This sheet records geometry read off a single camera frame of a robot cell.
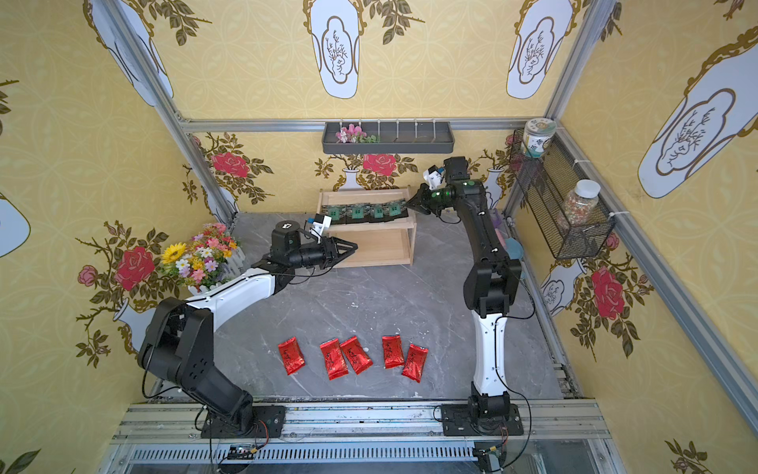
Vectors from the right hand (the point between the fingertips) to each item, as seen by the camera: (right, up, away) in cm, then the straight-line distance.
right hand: (419, 199), depth 92 cm
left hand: (-21, -14, -8) cm, 26 cm away
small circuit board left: (-46, -65, -19) cm, 82 cm away
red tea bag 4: (-8, -44, -8) cm, 46 cm away
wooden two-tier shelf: (-11, -14, +18) cm, 25 cm away
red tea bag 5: (-2, -47, -10) cm, 48 cm away
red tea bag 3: (-19, -45, -8) cm, 50 cm away
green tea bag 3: (-13, -4, +1) cm, 13 cm away
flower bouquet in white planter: (-64, -20, -6) cm, 68 cm away
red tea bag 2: (-24, -47, -10) cm, 54 cm away
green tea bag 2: (-19, -4, +1) cm, 20 cm away
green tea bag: (-26, -4, +1) cm, 27 cm away
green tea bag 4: (-7, -3, 0) cm, 8 cm away
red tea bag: (-37, -46, -8) cm, 59 cm away
